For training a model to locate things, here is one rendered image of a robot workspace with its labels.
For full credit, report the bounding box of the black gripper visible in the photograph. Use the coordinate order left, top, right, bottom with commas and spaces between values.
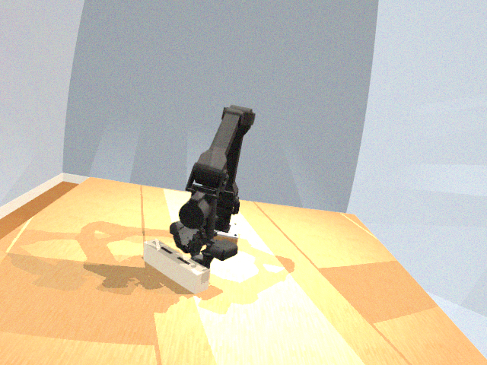
169, 216, 238, 268

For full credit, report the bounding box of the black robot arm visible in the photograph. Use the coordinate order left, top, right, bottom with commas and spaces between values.
173, 105, 256, 254

